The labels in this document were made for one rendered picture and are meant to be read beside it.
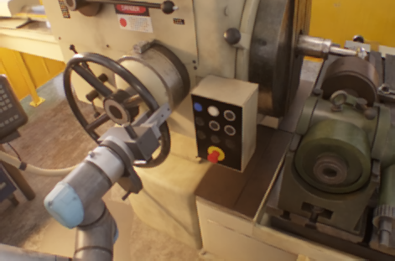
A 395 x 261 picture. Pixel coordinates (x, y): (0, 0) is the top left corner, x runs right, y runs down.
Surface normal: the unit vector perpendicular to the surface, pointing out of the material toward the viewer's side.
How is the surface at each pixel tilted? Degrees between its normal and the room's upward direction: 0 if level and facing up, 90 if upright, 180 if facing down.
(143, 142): 70
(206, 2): 90
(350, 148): 90
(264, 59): 77
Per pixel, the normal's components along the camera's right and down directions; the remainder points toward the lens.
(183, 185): -0.08, -0.78
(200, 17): -0.49, 0.57
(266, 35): -0.47, 0.14
